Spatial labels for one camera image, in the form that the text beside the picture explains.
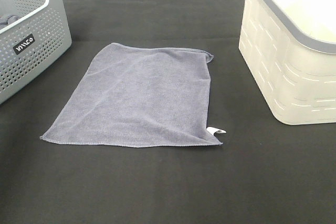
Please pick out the grey-blue microfibre towel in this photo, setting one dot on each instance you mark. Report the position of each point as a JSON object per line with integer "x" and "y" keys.
{"x": 139, "y": 97}

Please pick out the grey towel inside basket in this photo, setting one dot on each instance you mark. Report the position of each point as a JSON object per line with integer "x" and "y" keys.
{"x": 8, "y": 19}

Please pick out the black table cloth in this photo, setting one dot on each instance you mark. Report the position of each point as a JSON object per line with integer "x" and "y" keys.
{"x": 264, "y": 172}

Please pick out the white basket with grey rim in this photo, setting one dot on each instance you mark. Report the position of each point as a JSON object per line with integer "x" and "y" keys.
{"x": 289, "y": 48}

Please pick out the grey perforated plastic basket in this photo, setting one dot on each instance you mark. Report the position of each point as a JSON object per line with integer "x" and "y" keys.
{"x": 32, "y": 43}

